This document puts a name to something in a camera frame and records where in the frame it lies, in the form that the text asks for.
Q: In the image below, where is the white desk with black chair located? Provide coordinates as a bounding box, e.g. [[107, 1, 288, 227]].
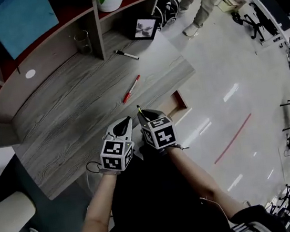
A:
[[235, 0, 290, 50]]

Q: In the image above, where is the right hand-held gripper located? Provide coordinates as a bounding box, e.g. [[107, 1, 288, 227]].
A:
[[137, 105, 179, 153]]

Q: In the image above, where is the yellow pen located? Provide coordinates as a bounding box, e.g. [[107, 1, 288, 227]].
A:
[[136, 103, 148, 119]]

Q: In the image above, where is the pile of black helmets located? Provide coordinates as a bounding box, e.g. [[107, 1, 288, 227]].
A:
[[149, 0, 183, 29]]

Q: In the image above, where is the clear drinking glass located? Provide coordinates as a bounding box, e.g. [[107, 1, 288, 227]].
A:
[[72, 29, 94, 56]]

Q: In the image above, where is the person's right forearm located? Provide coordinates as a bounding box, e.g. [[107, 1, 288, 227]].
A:
[[164, 136, 250, 226]]

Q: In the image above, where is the person's left forearm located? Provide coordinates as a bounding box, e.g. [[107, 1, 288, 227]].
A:
[[72, 169, 129, 232]]

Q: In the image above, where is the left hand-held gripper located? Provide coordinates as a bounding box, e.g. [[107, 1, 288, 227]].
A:
[[95, 115, 140, 175]]

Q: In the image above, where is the black and white marker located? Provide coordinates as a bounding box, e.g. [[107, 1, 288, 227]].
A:
[[114, 46, 140, 64]]

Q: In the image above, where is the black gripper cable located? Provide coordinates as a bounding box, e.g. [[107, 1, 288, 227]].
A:
[[85, 159, 102, 174]]

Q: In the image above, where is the red pen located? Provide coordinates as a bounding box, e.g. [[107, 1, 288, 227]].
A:
[[119, 74, 144, 105]]

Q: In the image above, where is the black picture frame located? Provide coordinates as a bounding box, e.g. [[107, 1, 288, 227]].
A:
[[129, 16, 160, 43]]

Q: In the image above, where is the grey wooden desk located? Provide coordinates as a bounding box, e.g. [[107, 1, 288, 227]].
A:
[[0, 21, 210, 207]]

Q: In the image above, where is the person's black clothing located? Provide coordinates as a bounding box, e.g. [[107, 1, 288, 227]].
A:
[[44, 133, 288, 232]]

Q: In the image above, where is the grey wooden desk hutch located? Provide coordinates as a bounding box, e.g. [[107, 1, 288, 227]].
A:
[[0, 0, 184, 133]]

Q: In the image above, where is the black office chair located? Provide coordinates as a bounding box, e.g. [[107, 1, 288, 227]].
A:
[[230, 0, 281, 46]]

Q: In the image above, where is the blue book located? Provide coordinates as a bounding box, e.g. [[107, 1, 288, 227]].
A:
[[0, 0, 64, 62]]

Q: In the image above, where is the wooden drawer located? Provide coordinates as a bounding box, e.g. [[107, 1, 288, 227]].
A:
[[155, 88, 190, 124]]

